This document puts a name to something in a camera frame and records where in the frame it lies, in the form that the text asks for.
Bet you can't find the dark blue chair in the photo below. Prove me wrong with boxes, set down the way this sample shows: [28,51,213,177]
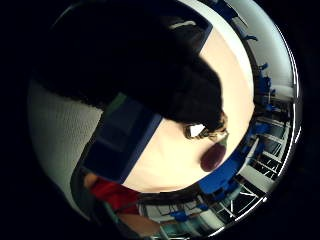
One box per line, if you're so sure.
[81,93,164,185]

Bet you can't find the purple eggplant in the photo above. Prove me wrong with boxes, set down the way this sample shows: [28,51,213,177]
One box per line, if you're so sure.
[199,132,230,173]

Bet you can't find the group of bright blue chairs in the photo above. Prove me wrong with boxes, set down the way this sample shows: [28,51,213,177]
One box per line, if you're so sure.
[168,0,288,224]

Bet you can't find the white desk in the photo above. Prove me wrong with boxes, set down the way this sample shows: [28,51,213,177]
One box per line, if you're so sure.
[239,162,278,195]

